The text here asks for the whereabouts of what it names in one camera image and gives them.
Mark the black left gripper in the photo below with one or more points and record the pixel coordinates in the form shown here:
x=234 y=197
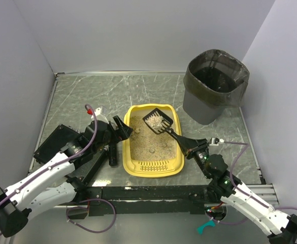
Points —
x=115 y=133

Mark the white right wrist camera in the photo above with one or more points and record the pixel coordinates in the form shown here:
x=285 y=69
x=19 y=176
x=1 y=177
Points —
x=214 y=141

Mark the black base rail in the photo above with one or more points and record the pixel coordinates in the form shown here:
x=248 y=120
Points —
x=193 y=199

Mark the cat litter pellets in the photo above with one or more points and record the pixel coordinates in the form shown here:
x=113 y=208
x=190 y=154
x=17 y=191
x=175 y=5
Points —
x=147 y=146

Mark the teal plastic piece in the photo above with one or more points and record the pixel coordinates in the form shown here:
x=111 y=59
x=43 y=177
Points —
x=201 y=228

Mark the black glitter microphone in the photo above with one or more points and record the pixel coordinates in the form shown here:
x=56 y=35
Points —
x=112 y=155

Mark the black slotted litter scoop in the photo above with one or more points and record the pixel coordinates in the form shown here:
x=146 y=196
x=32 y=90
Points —
x=158 y=122

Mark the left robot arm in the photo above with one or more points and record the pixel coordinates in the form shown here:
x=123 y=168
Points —
x=70 y=160

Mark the black ribbed tray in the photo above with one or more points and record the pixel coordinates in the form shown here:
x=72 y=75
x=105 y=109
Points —
x=59 y=138

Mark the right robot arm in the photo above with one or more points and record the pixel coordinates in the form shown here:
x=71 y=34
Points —
x=278 y=226

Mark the grey trash bin with bag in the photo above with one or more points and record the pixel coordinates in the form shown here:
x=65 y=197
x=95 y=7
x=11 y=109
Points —
x=214 y=80

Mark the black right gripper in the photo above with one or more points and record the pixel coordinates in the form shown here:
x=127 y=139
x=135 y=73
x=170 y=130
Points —
x=192 y=146

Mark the aluminium frame rail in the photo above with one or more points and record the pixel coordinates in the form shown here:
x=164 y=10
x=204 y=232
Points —
x=266 y=192

